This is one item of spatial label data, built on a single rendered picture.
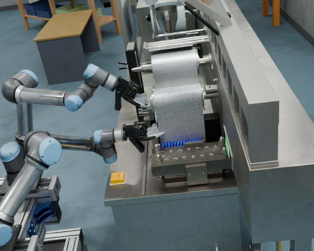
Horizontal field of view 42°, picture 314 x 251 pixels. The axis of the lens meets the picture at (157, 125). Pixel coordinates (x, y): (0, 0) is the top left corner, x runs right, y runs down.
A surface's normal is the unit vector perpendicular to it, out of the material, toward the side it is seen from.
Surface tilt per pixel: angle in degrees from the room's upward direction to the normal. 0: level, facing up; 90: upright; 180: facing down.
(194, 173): 90
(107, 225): 0
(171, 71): 92
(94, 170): 0
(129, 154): 0
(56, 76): 90
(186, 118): 90
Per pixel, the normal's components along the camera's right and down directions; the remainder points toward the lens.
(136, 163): -0.14, -0.86
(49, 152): 0.76, 0.16
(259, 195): -0.01, 0.50
